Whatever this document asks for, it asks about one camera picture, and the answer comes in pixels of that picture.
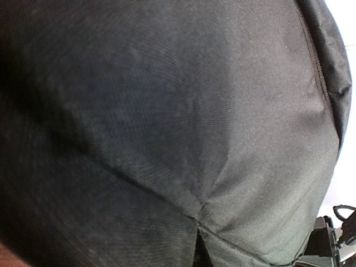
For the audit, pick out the black student backpack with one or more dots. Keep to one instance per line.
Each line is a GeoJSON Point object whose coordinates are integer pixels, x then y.
{"type": "Point", "coordinates": [160, 133]}

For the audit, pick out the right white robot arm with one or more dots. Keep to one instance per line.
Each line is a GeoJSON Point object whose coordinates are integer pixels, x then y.
{"type": "Point", "coordinates": [329, 246]}

